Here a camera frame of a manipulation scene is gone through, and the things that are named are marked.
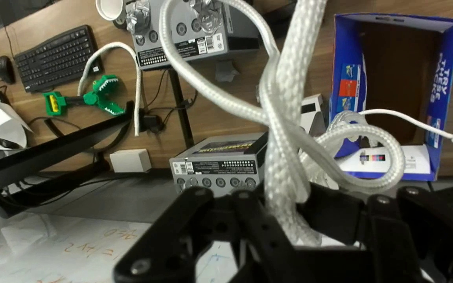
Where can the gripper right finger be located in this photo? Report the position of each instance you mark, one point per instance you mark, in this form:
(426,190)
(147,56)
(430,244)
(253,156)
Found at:
(403,236)

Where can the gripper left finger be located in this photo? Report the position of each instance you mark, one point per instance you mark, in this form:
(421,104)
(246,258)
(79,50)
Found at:
(163,243)

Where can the small white box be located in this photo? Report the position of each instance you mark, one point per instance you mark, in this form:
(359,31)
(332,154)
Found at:
(130,160)

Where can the grey box with round holes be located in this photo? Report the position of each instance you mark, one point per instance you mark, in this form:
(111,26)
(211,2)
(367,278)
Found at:
(218,165)
(195,47)

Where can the white and black box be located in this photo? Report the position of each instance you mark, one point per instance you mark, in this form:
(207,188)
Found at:
(313,114)

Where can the blue carton box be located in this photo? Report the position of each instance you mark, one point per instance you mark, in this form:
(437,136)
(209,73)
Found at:
(444,78)

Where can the whiteboard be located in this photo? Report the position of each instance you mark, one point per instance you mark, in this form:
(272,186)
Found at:
(53,251)

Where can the black power adapter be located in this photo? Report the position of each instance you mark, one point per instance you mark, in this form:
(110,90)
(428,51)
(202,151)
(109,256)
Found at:
(151,122)

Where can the black pole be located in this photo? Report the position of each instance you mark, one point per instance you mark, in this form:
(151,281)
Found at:
(181,110)

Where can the green crocodile grabber toy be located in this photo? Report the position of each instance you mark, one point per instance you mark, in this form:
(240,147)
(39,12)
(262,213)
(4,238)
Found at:
(100,94)

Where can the piece of grey tape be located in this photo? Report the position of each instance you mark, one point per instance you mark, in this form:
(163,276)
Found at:
(225,71)

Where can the crumpled white paper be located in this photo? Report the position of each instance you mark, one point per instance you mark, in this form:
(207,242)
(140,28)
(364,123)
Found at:
(2,122)

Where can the black keyboard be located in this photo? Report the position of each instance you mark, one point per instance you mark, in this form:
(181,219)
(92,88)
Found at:
(55,59)

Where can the crumpled silver foil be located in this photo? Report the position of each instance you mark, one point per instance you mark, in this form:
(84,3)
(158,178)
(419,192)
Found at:
(138,15)
(207,13)

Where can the black computer mouse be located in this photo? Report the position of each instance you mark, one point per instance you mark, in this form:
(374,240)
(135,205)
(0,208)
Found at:
(4,69)

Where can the white paper cup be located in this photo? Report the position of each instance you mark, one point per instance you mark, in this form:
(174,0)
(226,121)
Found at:
(110,8)

